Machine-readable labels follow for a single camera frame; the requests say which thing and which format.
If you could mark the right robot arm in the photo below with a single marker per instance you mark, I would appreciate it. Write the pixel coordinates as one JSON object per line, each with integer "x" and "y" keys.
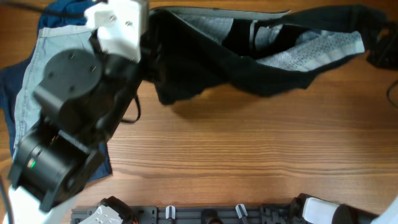
{"x": 317, "y": 211}

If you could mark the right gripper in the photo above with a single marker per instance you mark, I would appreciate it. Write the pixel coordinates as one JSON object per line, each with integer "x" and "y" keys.
{"x": 379, "y": 52}

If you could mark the black shorts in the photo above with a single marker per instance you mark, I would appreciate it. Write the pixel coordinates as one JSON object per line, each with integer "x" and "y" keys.
{"x": 261, "y": 53}

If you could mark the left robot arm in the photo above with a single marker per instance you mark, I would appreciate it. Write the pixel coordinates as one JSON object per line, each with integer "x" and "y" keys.
{"x": 83, "y": 98}

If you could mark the light denim shorts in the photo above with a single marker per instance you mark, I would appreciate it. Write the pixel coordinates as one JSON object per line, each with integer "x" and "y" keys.
{"x": 50, "y": 42}

